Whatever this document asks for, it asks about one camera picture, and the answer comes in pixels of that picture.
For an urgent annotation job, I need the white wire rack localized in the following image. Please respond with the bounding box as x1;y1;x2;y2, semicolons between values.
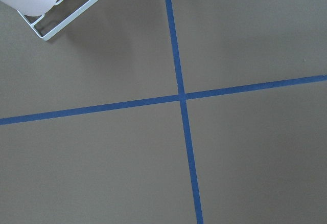
18;0;99;41

